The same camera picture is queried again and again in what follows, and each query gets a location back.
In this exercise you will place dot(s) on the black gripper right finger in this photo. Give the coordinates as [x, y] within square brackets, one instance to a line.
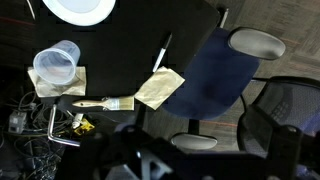
[283, 150]

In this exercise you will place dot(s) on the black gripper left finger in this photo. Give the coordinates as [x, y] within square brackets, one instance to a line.
[140, 116]

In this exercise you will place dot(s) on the black and white marker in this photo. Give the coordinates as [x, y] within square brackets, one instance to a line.
[162, 53]

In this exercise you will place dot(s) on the clear plastic cup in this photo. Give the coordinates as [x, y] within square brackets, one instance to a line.
[56, 65]

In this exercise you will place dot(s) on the black mesh office chair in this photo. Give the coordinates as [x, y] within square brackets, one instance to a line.
[290, 103]

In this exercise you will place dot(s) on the yellow power plug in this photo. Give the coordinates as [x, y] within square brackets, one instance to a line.
[86, 127]

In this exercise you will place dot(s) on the white power plug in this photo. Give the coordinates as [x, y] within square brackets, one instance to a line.
[77, 120]

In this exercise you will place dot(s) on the black side table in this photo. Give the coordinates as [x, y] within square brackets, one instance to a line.
[126, 40]

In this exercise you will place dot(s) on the blue office chair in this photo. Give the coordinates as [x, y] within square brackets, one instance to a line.
[216, 76]

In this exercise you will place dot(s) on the white round plate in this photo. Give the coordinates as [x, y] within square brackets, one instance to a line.
[80, 11]

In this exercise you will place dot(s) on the grey power adapter box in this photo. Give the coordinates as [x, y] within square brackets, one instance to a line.
[16, 121]

